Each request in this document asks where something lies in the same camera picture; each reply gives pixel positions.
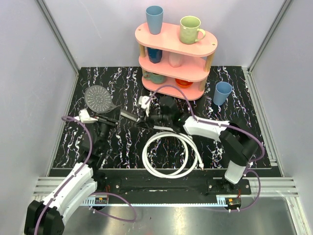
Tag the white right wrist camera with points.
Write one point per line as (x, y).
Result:
(144, 103)

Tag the blue cup on table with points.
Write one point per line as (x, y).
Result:
(221, 93)

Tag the pink faceted cup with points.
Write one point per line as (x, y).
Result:
(175, 59)

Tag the orange bowl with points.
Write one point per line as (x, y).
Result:
(183, 83)

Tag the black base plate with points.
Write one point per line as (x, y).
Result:
(199, 187)

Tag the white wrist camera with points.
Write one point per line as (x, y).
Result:
(144, 103)
(84, 117)

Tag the teal ceramic mug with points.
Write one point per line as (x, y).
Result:
(155, 78)

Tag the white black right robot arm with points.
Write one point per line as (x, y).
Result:
(237, 142)

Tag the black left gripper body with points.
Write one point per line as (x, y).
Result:
(105, 122)

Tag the dark blue cup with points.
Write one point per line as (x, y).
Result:
(155, 55)

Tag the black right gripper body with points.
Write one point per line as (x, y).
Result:
(156, 118)

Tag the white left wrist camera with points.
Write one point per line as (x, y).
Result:
(84, 117)

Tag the green mug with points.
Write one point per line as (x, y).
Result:
(190, 31)

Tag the blue cup on shelf top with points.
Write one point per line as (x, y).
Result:
(154, 17)

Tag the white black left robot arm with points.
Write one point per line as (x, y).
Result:
(49, 216)

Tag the grey shower head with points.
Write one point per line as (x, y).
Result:
(99, 101)

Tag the pink three-tier shelf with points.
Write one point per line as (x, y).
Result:
(171, 67)

